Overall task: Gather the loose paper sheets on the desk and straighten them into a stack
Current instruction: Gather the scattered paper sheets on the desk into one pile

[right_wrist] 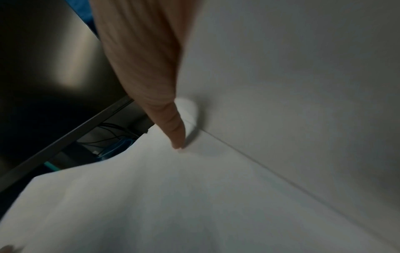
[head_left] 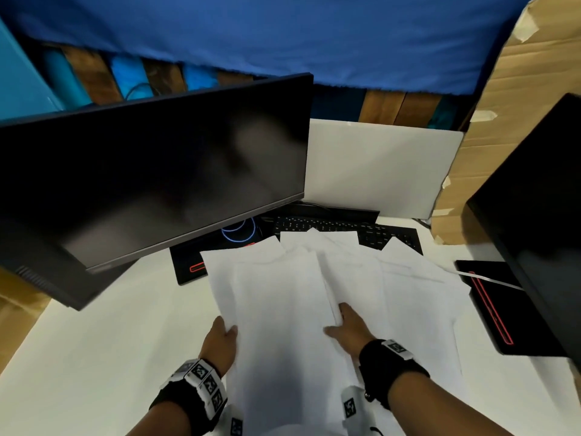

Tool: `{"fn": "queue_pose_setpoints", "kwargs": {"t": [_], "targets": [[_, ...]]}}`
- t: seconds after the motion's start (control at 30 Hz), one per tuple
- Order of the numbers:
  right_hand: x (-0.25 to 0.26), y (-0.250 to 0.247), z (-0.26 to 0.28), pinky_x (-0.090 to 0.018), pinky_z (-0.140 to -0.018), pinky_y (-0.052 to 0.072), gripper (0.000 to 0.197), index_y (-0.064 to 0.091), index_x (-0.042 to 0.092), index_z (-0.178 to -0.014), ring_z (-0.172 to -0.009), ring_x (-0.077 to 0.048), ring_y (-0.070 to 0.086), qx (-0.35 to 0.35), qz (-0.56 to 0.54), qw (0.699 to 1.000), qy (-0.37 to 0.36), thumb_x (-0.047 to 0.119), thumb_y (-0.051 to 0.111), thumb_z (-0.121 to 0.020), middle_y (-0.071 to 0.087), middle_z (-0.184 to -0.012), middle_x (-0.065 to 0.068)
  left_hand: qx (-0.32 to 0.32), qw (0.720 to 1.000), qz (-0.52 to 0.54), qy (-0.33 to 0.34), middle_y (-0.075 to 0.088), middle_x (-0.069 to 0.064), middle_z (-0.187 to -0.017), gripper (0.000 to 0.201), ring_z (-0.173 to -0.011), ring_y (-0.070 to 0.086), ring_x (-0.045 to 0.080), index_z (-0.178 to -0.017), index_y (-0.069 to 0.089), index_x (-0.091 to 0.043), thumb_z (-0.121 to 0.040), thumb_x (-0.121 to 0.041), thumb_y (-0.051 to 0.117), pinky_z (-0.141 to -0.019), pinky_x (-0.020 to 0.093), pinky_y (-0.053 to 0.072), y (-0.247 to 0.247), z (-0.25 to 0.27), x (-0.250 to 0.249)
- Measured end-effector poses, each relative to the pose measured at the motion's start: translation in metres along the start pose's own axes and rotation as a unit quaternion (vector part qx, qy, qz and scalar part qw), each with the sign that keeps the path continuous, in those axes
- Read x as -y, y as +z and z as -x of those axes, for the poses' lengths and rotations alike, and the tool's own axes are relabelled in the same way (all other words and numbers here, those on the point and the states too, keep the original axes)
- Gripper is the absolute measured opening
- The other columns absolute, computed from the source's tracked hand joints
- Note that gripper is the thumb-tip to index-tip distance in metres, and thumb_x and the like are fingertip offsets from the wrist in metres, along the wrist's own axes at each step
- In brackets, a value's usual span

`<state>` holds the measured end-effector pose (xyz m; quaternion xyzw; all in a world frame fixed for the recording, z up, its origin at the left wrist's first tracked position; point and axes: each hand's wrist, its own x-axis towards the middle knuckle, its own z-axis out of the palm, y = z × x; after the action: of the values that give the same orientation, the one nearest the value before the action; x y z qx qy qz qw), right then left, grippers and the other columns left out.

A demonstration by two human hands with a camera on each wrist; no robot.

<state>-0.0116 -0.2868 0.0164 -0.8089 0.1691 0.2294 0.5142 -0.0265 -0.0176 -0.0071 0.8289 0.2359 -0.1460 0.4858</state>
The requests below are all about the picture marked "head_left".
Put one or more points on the person's left hand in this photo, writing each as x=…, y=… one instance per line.
x=220, y=347

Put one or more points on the person's right hand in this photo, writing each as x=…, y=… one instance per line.
x=356, y=333

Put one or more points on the person's right thumb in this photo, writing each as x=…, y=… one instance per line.
x=335, y=332

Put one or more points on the person's left thumb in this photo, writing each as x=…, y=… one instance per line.
x=232, y=340

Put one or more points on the single white paper sheet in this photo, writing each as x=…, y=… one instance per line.
x=281, y=322

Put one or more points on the person's right forearm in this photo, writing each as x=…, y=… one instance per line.
x=435, y=404

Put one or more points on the person's left forearm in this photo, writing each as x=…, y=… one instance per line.
x=165, y=420

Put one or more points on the black wristband with marker tags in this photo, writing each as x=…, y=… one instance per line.
x=390, y=367
x=190, y=388

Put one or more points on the white marker tag block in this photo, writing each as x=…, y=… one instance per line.
x=236, y=422
x=354, y=408

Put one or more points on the pile of white papers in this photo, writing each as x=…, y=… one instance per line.
x=408, y=290

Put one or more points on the black red-lined mat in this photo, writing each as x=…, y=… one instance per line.
x=494, y=308
x=188, y=263

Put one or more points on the black computer keyboard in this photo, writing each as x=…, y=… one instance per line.
x=390, y=235

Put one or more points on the white flat panel board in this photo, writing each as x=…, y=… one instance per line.
x=376, y=170

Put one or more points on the large black computer monitor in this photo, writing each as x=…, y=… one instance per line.
x=150, y=177

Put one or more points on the flat brown cardboard piece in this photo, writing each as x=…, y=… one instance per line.
x=18, y=322

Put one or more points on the black monitor with thin bezel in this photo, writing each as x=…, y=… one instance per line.
x=535, y=213

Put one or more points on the tall taped cardboard box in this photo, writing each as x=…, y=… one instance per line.
x=513, y=108

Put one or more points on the wood and teal patterned board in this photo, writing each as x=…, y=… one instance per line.
x=113, y=77

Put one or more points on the blue fabric cloth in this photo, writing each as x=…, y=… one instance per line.
x=290, y=36

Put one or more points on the teal cabinet panel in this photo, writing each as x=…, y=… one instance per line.
x=22, y=81

